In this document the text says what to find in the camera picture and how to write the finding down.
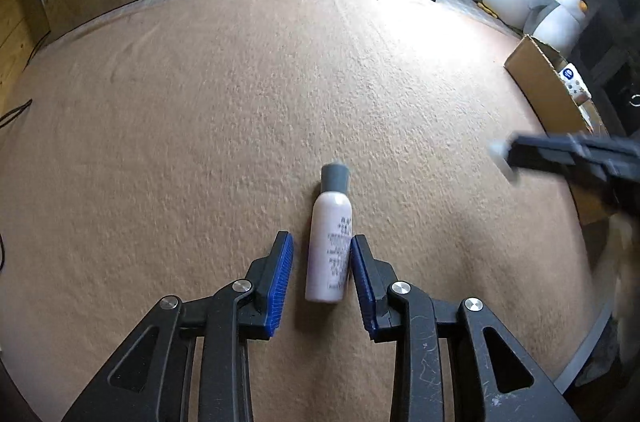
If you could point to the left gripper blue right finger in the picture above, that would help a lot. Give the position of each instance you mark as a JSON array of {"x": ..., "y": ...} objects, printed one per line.
[{"x": 372, "y": 278}]

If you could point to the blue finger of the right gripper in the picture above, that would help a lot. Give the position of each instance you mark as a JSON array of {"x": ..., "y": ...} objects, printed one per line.
[{"x": 579, "y": 157}]

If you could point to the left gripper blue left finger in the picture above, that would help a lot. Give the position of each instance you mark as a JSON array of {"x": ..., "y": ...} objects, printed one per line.
[{"x": 269, "y": 277}]

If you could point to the small pink grey-capped bottle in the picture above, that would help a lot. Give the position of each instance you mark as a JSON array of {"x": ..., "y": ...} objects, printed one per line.
[{"x": 329, "y": 238}]

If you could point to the small white cap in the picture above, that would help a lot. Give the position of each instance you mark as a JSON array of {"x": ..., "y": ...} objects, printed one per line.
[{"x": 499, "y": 152}]

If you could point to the white dotted tissue pack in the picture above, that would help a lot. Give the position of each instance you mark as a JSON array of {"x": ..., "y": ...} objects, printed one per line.
[{"x": 575, "y": 84}]

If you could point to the brown cardboard box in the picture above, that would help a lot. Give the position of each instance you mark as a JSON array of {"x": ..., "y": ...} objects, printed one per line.
[{"x": 534, "y": 68}]

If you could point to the small white penguin plush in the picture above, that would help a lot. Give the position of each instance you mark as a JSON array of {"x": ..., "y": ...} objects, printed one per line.
[{"x": 557, "y": 23}]

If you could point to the wooden slat headboard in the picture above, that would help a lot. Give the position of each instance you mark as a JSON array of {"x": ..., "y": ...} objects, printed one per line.
[{"x": 24, "y": 25}]

